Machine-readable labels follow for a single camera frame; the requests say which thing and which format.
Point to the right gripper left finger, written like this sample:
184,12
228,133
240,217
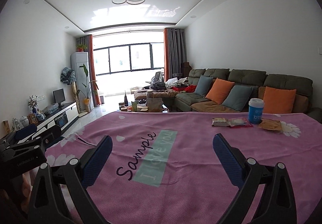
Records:
47,204

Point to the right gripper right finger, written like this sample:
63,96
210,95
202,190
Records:
277,203

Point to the white black TV cabinet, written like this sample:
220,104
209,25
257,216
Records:
63,117

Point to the small black monitor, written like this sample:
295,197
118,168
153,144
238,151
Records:
59,97

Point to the brown snack packet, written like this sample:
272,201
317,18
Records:
272,125

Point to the tall potted plant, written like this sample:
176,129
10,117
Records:
90,87

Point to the snack packet on table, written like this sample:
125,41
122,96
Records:
232,123

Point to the blue white paper cup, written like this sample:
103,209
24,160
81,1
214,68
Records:
256,107

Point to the white standing air conditioner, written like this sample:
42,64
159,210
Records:
78,59

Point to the orange cushion near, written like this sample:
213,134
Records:
278,100

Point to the orange cushion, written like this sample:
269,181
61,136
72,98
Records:
278,100
220,90

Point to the pink floral tablecloth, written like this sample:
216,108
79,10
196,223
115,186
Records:
163,169

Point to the blue grey cushion near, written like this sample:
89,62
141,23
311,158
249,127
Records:
238,97

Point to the blue grey cushion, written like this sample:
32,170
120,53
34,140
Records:
238,97
203,85

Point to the left orange grey curtain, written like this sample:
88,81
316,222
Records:
87,45

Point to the orange grey curtain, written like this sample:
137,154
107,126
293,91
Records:
174,51
87,45

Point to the glass coffee table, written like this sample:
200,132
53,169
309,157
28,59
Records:
149,104

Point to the orange cushion far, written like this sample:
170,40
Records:
220,90

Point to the dark green sectional sofa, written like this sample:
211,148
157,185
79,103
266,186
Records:
189,101

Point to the blue grey cushion far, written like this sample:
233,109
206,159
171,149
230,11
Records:
203,85

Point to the right orange grey curtain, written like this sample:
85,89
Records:
174,51

